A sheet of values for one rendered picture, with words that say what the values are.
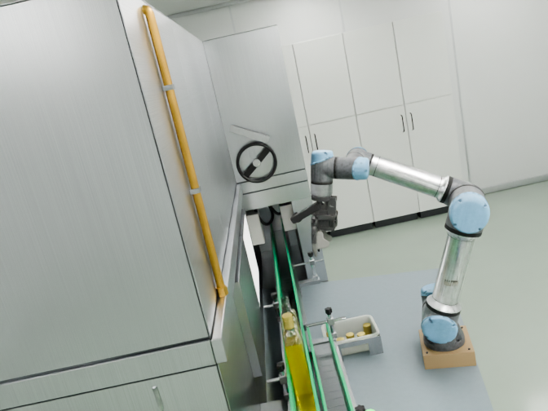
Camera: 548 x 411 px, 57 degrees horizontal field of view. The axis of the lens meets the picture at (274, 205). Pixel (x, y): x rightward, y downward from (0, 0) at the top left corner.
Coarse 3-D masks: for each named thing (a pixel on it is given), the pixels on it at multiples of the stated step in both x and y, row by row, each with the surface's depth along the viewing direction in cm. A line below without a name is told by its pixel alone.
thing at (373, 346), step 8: (376, 336) 201; (344, 344) 201; (352, 344) 201; (360, 344) 201; (368, 344) 202; (376, 344) 202; (344, 352) 202; (352, 352) 202; (360, 352) 203; (368, 352) 203; (376, 352) 203; (344, 360) 203
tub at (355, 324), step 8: (344, 320) 216; (352, 320) 216; (360, 320) 216; (368, 320) 216; (336, 328) 217; (344, 328) 217; (352, 328) 217; (360, 328) 217; (376, 328) 205; (344, 336) 217; (360, 336) 201; (368, 336) 200
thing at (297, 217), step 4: (312, 204) 174; (316, 204) 171; (308, 208) 172; (312, 208) 171; (316, 208) 171; (296, 212) 176; (300, 212) 173; (304, 212) 173; (308, 212) 172; (312, 212) 172; (292, 216) 176; (296, 216) 174; (300, 216) 173; (304, 216) 173; (292, 220) 174; (296, 220) 174; (300, 220) 175
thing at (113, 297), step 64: (64, 0) 91; (128, 0) 100; (0, 64) 93; (64, 64) 94; (128, 64) 94; (192, 64) 185; (0, 128) 96; (64, 128) 97; (128, 128) 97; (192, 128) 150; (0, 192) 99; (64, 192) 100; (128, 192) 100; (0, 256) 103; (64, 256) 103; (128, 256) 104; (192, 256) 108; (256, 256) 301; (0, 320) 106; (64, 320) 107; (128, 320) 107; (192, 320) 108; (0, 384) 109; (64, 384) 110; (128, 384) 111; (192, 384) 112; (256, 384) 168
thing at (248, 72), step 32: (256, 32) 247; (224, 64) 251; (256, 64) 251; (224, 96) 254; (256, 96) 255; (288, 96) 256; (224, 128) 258; (256, 128) 259; (288, 128) 260; (288, 160) 264; (256, 192) 267; (288, 192) 268
